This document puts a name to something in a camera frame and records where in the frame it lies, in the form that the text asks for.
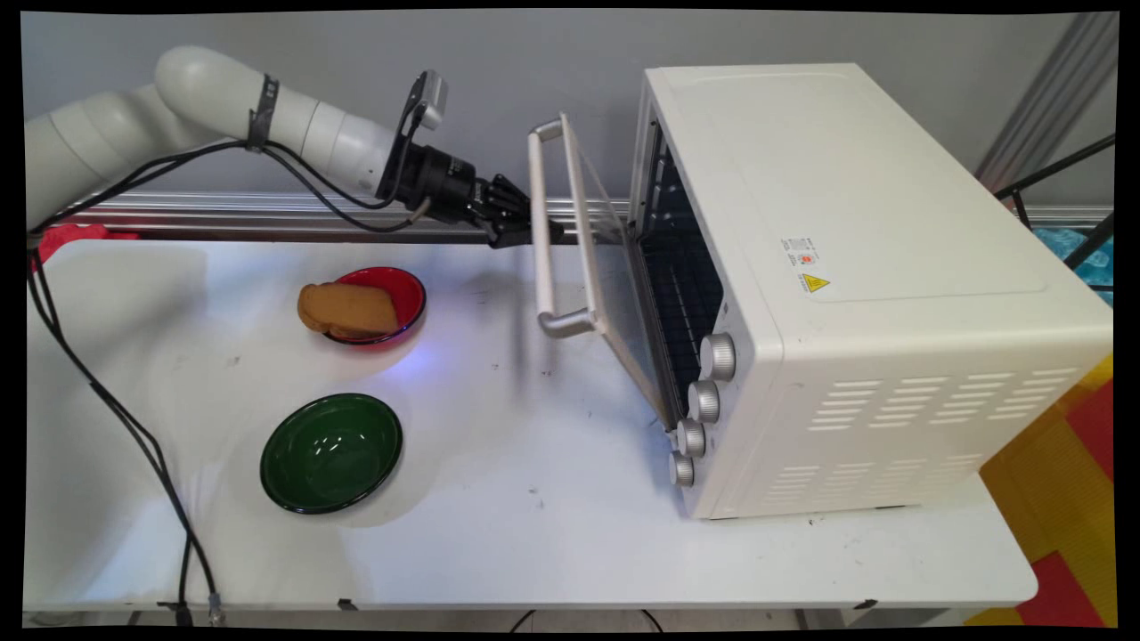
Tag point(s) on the brown toast bread slice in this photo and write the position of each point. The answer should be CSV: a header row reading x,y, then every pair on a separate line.
x,y
349,308

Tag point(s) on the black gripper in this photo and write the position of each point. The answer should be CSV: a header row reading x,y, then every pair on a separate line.
x,y
436,182

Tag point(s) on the aluminium profile rail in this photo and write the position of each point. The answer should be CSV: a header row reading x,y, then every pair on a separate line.
x,y
223,214

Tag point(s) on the red foam floor tile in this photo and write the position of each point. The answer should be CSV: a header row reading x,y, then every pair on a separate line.
x,y
1060,592
1094,427

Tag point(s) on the blue patterned mat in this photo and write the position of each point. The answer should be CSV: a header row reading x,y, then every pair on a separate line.
x,y
1082,254

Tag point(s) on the white toaster oven body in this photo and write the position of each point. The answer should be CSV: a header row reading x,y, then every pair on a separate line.
x,y
891,267

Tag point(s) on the red glossy bowl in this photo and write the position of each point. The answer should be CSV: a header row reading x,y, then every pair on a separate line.
x,y
405,294

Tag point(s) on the black metal stand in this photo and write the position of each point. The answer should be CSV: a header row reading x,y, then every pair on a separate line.
x,y
1055,165

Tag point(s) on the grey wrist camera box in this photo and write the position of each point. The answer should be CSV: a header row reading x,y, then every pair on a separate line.
x,y
432,96

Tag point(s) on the yellow foam floor mat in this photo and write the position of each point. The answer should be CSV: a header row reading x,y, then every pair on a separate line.
x,y
1042,490

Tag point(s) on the silver oven knob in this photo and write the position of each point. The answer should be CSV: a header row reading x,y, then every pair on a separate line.
x,y
681,469
718,357
691,438
704,401

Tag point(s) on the green glossy bowl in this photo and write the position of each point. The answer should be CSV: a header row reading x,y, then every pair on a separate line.
x,y
331,452

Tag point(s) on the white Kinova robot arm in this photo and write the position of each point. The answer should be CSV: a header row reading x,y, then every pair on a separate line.
x,y
205,89

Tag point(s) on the aluminium frame post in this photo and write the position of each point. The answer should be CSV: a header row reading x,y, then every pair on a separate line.
x,y
1051,98

